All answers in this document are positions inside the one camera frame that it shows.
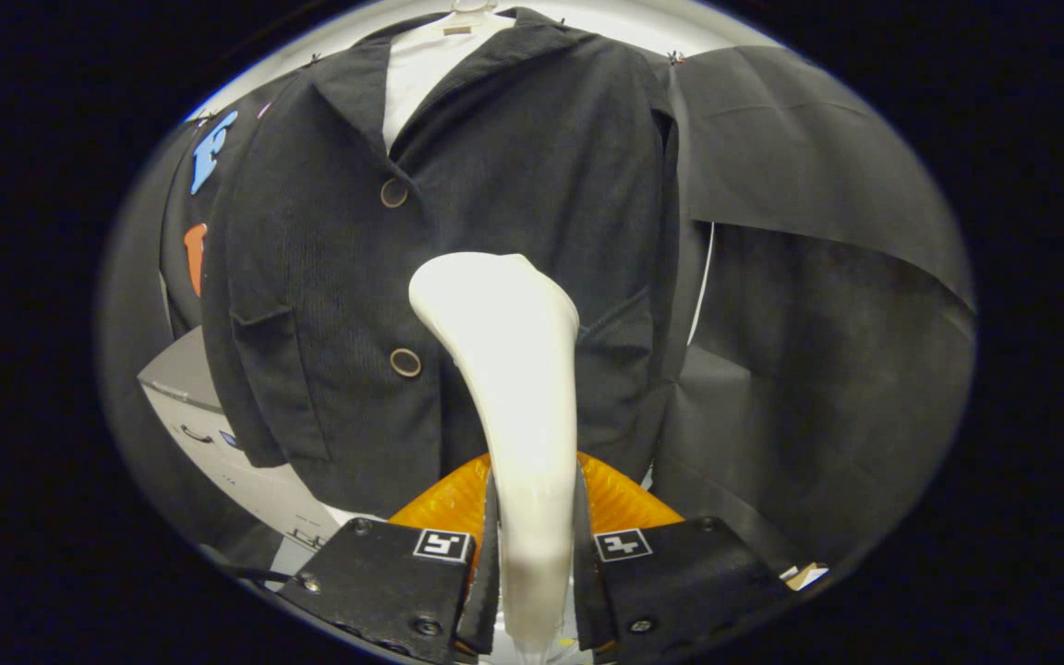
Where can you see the white mannequin torso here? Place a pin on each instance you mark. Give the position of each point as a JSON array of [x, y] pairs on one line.
[[421, 74]]

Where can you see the grey white cabinet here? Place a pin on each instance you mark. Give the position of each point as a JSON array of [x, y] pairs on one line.
[[246, 480]]

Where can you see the white garment steamer head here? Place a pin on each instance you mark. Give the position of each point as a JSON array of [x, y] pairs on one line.
[[513, 351]]

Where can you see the black backdrop cloth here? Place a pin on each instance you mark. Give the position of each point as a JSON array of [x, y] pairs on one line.
[[818, 323]]

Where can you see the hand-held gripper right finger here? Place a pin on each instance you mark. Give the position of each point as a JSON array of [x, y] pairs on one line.
[[587, 591]]

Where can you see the black button jacket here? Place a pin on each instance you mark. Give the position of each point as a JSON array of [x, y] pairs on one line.
[[310, 277]]

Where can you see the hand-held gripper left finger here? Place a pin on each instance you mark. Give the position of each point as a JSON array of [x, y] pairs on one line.
[[486, 591]]

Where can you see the white paper sheet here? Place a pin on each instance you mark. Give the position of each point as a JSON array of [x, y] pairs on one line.
[[804, 577]]

